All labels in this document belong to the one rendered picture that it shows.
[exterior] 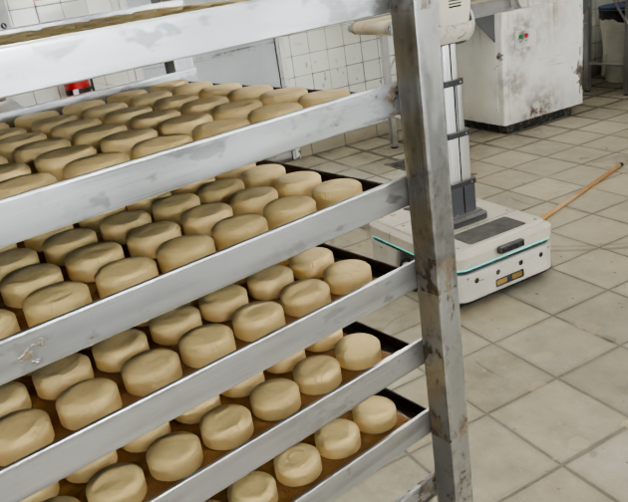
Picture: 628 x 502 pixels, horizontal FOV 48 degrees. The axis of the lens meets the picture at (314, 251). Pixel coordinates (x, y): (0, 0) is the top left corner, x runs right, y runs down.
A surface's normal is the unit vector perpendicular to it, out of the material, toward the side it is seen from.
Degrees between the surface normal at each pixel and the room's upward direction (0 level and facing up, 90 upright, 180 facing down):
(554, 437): 0
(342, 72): 90
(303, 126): 90
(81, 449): 90
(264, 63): 90
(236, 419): 0
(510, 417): 0
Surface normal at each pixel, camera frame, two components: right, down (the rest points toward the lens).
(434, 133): 0.62, 0.22
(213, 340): -0.15, -0.91
